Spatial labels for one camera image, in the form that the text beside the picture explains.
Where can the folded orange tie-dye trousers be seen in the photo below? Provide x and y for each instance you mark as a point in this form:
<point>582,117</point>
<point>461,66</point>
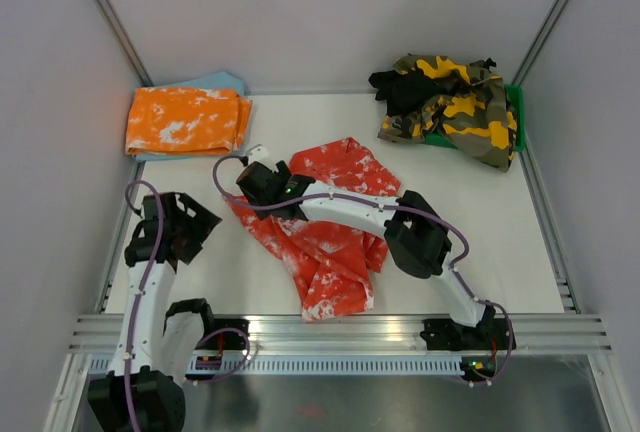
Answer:
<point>185,119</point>

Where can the right corner aluminium post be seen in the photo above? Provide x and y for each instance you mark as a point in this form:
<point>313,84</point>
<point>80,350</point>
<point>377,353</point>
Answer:
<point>541,38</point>

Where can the white slotted cable duct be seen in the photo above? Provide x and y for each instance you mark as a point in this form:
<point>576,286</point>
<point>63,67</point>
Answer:
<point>200,368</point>

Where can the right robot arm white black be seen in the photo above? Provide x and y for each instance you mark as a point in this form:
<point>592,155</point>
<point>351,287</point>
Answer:
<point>422,244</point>

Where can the aluminium front rail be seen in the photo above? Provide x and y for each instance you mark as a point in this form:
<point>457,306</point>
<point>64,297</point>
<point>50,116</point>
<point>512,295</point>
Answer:
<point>535,334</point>

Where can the left corner aluminium post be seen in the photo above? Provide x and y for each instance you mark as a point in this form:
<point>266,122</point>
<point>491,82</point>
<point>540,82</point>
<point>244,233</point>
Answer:
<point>121,36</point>

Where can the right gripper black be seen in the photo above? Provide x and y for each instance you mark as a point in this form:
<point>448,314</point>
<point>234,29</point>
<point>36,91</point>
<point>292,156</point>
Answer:
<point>282,170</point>

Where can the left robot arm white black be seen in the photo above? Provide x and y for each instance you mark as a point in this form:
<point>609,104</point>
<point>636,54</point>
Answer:
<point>142,389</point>

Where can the folded light blue trousers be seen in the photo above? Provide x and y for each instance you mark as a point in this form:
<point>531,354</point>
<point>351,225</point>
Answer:
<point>220,81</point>

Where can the camouflage yellow green trousers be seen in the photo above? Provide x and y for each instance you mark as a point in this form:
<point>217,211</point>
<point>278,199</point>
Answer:
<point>473,113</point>

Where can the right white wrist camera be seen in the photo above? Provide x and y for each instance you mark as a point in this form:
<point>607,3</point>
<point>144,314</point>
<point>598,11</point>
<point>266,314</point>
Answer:
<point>258,153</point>

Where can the black trousers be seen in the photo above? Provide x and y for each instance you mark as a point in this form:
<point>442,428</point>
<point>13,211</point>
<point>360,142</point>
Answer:
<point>404,93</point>

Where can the red white tie-dye trousers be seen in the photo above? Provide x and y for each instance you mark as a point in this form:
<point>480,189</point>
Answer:
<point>330,264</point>

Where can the corner aluminium post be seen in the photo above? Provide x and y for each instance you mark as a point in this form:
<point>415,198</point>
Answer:
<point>121,36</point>
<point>541,38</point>

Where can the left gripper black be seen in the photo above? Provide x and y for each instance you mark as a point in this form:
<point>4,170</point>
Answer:
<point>203,222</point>

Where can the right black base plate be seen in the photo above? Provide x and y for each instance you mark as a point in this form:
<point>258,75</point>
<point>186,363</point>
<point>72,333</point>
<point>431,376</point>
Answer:
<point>446,335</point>

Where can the green plastic bin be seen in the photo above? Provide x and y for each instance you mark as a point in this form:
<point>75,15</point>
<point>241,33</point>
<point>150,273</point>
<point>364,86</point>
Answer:
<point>514,95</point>

